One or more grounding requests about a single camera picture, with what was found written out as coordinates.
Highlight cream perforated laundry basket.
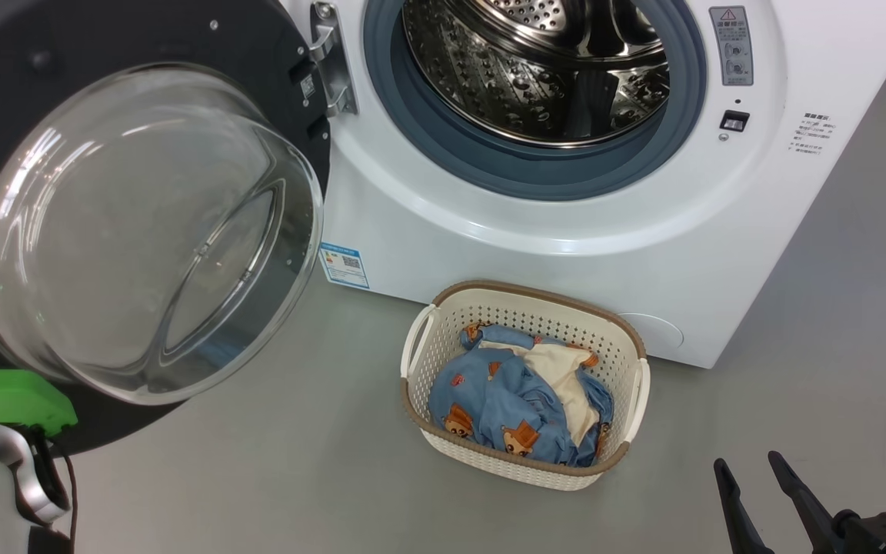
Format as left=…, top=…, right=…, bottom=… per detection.
left=400, top=279, right=651, bottom=492

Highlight silver metal door hinge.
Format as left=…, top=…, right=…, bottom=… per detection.
left=309, top=2, right=358, bottom=118

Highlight blue energy label sticker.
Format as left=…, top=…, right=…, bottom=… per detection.
left=318, top=242, right=371, bottom=290

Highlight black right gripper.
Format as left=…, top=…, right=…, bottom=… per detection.
left=714, top=451, right=886, bottom=554

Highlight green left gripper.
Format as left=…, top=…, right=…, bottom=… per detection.
left=0, top=369, right=79, bottom=432

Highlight blue cartoon print garment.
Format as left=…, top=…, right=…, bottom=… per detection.
left=428, top=323, right=615, bottom=468

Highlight white front-load washing machine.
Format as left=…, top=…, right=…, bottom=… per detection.
left=289, top=0, right=886, bottom=369

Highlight steel washer drum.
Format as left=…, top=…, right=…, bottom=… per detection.
left=402, top=0, right=671, bottom=149

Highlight cream garment with black lettering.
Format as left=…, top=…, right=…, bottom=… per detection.
left=498, top=341, right=601, bottom=447

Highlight black round glass washer door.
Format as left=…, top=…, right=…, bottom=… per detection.
left=0, top=0, right=334, bottom=455

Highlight grey rubber door gasket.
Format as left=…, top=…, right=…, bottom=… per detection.
left=363, top=0, right=708, bottom=202

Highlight thin black cable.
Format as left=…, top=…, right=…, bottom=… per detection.
left=32, top=429, right=79, bottom=543

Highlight grey warning sticker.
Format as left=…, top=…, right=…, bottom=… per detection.
left=709, top=6, right=754, bottom=87

